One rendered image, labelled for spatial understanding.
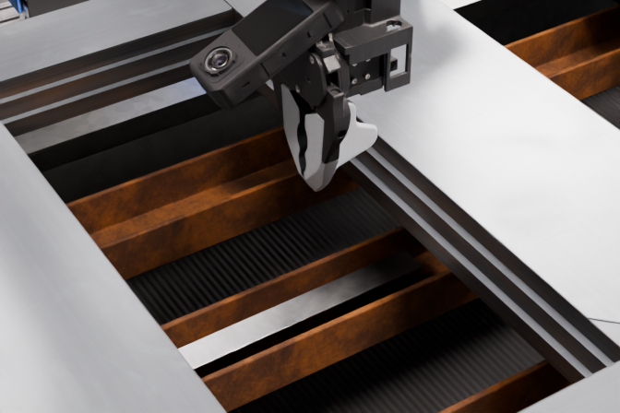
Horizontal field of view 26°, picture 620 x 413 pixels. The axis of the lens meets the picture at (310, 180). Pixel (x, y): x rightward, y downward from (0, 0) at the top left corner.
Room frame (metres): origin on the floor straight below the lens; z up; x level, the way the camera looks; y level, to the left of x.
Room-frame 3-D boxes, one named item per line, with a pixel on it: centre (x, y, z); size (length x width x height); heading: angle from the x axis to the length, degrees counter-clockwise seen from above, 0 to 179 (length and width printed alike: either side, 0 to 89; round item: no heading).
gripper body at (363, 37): (0.87, -0.02, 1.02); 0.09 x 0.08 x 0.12; 122
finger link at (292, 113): (0.88, -0.01, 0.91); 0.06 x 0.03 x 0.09; 122
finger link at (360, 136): (0.86, -0.03, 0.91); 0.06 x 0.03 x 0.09; 122
